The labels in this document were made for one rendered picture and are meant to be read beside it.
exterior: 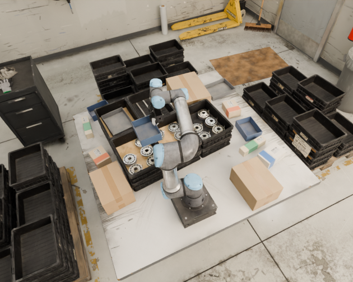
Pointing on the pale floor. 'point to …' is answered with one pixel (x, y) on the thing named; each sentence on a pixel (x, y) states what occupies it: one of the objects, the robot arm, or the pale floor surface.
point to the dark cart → (26, 103)
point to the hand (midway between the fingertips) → (156, 125)
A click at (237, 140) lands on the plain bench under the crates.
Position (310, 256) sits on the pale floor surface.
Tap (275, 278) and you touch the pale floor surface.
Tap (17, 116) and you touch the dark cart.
